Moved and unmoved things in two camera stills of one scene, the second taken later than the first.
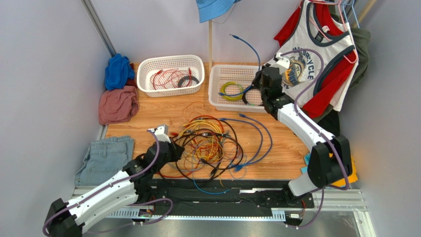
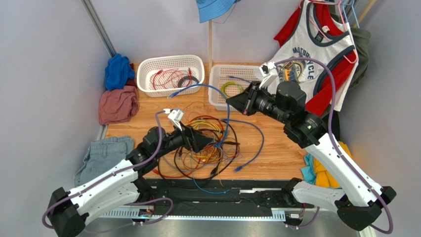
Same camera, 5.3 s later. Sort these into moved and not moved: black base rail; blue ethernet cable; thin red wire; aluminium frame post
Moved: blue ethernet cable
Not moved: thin red wire; aluminium frame post; black base rail
